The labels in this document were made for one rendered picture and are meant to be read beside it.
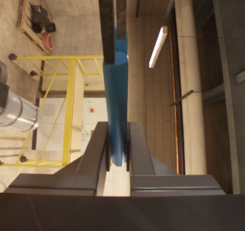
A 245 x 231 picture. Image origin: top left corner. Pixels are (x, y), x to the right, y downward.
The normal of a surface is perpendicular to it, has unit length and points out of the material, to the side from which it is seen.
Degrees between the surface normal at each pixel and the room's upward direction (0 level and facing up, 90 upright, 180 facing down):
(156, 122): 90
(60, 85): 90
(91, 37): 90
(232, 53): 90
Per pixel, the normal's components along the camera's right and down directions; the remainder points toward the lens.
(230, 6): 0.00, -0.17
